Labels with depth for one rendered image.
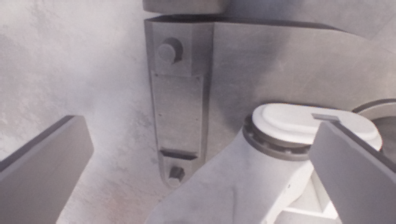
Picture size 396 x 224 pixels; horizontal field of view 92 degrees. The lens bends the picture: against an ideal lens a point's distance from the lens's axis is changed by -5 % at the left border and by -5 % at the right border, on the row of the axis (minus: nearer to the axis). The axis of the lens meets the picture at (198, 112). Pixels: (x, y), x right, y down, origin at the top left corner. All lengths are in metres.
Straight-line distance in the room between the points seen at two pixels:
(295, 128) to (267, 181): 0.10
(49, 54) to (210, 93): 0.66
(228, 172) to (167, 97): 0.26
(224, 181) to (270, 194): 0.06
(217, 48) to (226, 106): 0.14
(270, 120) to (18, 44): 0.95
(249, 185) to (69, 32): 0.75
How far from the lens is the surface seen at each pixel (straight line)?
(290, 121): 0.36
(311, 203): 0.49
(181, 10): 0.43
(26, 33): 0.99
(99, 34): 0.77
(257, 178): 0.31
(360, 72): 0.52
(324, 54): 0.48
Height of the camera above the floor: 0.61
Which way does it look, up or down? 58 degrees down
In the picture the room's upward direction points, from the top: 157 degrees counter-clockwise
